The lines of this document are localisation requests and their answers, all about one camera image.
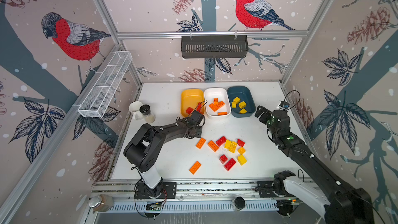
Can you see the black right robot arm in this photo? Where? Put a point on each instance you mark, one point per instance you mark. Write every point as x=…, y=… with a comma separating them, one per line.
x=336, y=201

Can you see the black lidded shaker jar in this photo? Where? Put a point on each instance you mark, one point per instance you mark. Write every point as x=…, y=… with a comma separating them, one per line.
x=145, y=110

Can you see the glass jar front left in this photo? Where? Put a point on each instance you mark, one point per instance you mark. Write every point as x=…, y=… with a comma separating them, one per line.
x=101, y=203

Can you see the black wire wall basket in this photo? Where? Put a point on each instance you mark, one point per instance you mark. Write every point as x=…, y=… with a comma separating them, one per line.
x=198, y=47

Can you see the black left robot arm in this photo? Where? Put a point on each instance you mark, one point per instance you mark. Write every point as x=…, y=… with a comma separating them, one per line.
x=145, y=146

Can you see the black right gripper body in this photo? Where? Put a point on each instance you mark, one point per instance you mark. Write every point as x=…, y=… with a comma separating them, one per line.
x=267, y=119

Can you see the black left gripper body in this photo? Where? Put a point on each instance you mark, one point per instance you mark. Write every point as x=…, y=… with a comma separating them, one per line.
x=198, y=131

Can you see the small yellow lego brick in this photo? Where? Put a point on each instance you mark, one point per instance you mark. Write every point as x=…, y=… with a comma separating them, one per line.
x=241, y=150

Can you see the yellow lego brick front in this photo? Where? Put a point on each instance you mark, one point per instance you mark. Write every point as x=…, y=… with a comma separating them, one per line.
x=241, y=160

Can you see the white wire wall basket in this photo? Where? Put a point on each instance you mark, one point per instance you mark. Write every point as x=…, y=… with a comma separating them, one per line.
x=102, y=93

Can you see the yellow lego brick large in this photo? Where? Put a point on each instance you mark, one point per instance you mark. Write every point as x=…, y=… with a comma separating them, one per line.
x=230, y=146

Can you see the white cup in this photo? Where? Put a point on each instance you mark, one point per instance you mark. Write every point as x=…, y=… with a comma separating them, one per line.
x=134, y=109

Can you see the white plastic container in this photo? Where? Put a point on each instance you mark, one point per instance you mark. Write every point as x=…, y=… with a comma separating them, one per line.
x=216, y=95

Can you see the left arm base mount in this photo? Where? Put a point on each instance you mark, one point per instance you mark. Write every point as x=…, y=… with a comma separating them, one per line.
x=164, y=190

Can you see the yellow plastic container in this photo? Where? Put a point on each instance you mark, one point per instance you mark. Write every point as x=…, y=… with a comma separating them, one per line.
x=191, y=99

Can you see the red lego brick pile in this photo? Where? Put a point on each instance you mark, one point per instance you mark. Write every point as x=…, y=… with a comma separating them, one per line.
x=221, y=141

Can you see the orange lego brick front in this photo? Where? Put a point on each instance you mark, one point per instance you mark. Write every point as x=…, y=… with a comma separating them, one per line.
x=195, y=167

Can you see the small red lego brick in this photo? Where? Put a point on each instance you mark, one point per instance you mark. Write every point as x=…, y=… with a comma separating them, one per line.
x=223, y=159

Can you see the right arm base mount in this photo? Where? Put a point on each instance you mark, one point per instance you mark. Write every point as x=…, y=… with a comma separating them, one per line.
x=275, y=187

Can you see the teal plastic container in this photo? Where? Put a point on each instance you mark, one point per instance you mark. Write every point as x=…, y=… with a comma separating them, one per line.
x=246, y=107

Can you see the red lego brick front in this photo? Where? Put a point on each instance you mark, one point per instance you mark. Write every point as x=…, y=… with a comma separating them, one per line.
x=229, y=165

